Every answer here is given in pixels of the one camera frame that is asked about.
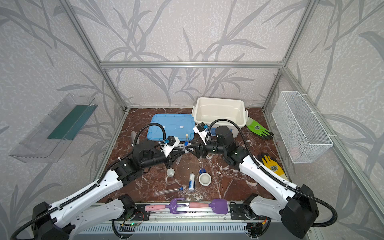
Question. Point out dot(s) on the small white crucible cup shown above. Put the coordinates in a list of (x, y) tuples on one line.
[(170, 172)]

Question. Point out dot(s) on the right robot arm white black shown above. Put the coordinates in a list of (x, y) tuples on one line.
[(296, 207)]

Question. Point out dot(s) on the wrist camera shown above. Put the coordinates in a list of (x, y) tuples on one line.
[(202, 130), (169, 144)]

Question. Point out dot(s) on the white wire mesh basket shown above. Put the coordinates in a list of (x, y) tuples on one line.
[(303, 135)]

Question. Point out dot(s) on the yellow black work glove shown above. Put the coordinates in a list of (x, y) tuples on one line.
[(271, 164)]

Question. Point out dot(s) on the blue plastic bin lid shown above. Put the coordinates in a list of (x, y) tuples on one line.
[(176, 125)]

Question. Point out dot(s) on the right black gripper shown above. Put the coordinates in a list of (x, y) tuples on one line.
[(201, 149)]

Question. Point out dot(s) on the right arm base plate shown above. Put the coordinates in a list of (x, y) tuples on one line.
[(241, 212)]

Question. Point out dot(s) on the green mat in shelf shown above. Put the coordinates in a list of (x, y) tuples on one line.
[(71, 125)]

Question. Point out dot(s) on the test tube blue cap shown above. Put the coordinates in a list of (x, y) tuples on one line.
[(187, 142), (168, 191)]

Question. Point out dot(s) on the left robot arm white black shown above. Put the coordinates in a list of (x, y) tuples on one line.
[(65, 218)]

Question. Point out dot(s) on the green black work glove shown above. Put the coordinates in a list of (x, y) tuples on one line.
[(259, 130)]

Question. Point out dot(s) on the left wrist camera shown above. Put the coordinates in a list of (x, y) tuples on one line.
[(169, 144)]

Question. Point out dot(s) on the purple garden spade pink handle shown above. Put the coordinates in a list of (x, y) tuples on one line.
[(218, 206)]

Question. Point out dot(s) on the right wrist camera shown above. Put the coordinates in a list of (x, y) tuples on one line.
[(202, 130)]

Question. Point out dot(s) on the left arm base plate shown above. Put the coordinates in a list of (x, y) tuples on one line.
[(138, 213)]

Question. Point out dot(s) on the white plastic storage bin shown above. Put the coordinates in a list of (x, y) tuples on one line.
[(208, 110)]

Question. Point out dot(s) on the purple garden fork pink handle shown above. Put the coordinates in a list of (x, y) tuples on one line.
[(172, 206)]

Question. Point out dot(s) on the white bottle blue label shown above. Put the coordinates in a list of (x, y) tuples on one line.
[(192, 182)]

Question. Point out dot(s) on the white ceramic bowl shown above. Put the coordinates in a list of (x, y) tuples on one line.
[(205, 179)]

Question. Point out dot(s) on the small blue cap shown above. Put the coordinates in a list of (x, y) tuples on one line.
[(202, 171)]

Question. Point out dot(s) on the metal garden trowel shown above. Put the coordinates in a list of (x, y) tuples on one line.
[(133, 136)]

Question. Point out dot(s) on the clear acrylic wall shelf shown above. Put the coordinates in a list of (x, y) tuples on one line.
[(36, 147)]

